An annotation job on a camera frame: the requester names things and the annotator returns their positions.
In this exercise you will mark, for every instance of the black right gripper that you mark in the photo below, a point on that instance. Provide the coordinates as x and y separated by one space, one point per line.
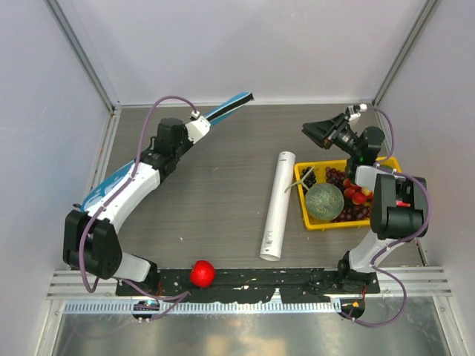
325 132

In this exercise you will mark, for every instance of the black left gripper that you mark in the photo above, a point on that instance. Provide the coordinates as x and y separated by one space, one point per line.
185 136

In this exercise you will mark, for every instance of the blue sport racket bag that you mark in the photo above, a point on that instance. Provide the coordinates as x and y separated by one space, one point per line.
214 116

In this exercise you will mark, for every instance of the white shuttlecock tube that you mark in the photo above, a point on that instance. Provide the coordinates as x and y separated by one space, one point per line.
274 229

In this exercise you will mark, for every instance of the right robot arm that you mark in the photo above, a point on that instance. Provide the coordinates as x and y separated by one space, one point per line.
401 207

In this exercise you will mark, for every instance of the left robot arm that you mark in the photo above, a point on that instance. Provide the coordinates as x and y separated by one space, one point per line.
91 232

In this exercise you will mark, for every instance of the black grape bunch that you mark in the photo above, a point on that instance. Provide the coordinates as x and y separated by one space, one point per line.
307 180

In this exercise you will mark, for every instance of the green netted melon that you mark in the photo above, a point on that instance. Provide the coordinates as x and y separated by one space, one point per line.
324 201

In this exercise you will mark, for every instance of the red cherry bunch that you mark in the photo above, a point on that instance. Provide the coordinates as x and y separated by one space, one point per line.
356 194

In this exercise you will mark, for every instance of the yellow plastic tray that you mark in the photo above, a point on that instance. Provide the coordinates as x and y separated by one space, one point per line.
311 223

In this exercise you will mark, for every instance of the red apple on table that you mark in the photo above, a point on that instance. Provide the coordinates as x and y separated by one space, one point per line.
202 274

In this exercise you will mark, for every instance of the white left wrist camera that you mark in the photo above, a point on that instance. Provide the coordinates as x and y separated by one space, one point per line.
198 127

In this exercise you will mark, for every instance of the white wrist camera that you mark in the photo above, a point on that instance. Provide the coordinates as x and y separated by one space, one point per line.
198 127
354 112

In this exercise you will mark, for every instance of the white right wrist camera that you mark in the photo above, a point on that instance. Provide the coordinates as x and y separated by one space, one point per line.
354 112

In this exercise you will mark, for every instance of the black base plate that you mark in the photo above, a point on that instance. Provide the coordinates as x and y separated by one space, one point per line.
254 285

